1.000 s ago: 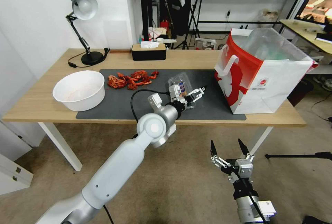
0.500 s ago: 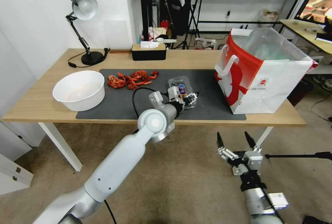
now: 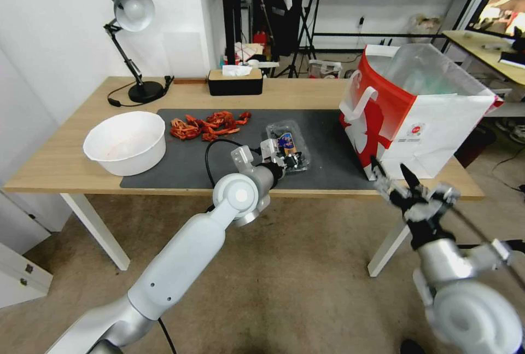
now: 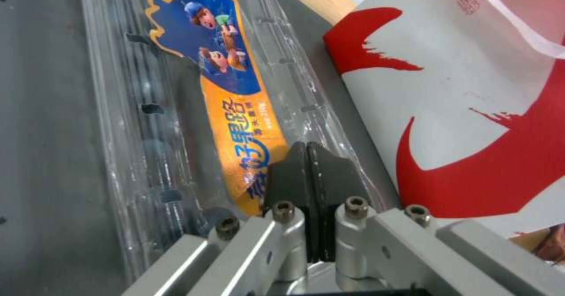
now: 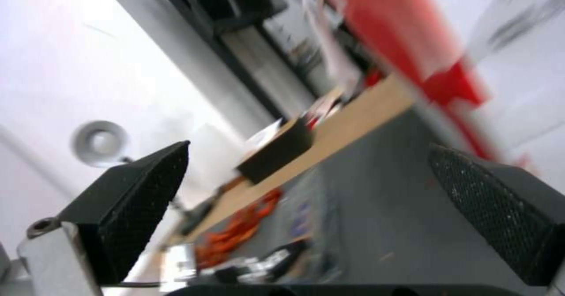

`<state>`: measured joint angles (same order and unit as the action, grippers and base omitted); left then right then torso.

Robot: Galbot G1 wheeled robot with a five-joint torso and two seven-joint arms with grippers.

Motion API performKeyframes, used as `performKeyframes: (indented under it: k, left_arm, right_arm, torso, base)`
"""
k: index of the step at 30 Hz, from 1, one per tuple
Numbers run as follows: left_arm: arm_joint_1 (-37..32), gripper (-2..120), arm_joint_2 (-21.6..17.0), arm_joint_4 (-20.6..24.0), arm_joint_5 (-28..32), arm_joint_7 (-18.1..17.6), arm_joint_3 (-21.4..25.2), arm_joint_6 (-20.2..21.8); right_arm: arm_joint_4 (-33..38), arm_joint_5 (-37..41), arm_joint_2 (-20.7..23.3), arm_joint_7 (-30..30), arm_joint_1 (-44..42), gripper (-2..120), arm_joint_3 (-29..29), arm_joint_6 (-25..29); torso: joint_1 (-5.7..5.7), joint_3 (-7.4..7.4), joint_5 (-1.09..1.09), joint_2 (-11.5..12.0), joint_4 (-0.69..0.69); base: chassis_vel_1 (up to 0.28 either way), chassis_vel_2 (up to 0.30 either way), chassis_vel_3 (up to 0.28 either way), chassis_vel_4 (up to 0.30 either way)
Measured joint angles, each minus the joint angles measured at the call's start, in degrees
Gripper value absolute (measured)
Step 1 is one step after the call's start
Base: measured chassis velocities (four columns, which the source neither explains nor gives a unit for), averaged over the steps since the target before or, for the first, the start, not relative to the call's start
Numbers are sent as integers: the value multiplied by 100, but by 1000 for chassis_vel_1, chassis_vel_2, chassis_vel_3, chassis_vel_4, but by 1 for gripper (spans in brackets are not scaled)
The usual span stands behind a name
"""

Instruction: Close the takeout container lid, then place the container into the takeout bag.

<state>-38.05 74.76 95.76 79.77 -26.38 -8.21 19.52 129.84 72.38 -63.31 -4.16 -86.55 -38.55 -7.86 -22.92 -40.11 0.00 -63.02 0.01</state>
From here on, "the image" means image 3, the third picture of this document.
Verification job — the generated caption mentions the clear plastic takeout container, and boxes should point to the clear plastic takeout container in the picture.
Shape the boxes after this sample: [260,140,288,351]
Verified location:
[265,120,312,175]

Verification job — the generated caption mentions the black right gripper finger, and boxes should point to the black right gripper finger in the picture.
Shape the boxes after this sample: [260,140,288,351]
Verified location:
[370,155,399,204]
[400,163,428,206]

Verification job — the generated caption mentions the red white takeout bag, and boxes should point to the red white takeout bag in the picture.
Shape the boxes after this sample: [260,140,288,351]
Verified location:
[339,43,504,182]

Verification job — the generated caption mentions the black tripod stand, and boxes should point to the black tripod stand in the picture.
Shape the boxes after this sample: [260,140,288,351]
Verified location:
[273,0,329,79]

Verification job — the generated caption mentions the pile of red food scraps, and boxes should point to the pile of red food scraps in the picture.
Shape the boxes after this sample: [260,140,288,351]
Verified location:
[170,111,253,143]

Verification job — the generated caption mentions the black lamp power cable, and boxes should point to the black lamp power cable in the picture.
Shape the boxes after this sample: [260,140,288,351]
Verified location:
[107,76,176,107]

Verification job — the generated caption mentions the white round bowl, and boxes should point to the white round bowl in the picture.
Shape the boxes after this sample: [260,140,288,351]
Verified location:
[83,111,167,177]

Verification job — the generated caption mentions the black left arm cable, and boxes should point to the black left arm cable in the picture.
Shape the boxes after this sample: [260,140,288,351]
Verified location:
[205,138,263,189]

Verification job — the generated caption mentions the black tissue box wooden lid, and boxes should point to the black tissue box wooden lid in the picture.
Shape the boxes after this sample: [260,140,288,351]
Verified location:
[207,65,264,97]

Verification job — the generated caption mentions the dark grey table mat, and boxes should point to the dark grey table mat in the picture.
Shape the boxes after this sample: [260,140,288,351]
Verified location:
[119,108,380,191]

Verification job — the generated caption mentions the white cabinet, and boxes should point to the white cabinet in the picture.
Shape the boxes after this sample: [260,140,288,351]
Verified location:
[0,189,74,310]

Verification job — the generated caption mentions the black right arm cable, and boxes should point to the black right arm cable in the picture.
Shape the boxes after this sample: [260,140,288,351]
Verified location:
[445,202,525,289]

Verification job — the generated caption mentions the wooden table white legs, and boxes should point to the wooden table white legs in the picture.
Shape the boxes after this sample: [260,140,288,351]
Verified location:
[2,76,486,277]

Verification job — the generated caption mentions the black desk lamp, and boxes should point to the black desk lamp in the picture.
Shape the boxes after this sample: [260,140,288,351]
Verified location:
[103,0,166,104]

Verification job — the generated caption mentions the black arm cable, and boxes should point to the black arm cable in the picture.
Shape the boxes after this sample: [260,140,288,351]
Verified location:
[445,202,525,289]
[205,138,263,189]

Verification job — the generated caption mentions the wooden side desk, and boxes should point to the wooden side desk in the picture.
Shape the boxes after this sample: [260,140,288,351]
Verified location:
[442,30,525,86]

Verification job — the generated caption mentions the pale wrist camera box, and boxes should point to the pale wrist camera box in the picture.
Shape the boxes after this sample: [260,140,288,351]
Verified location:
[429,183,462,208]
[261,138,284,164]

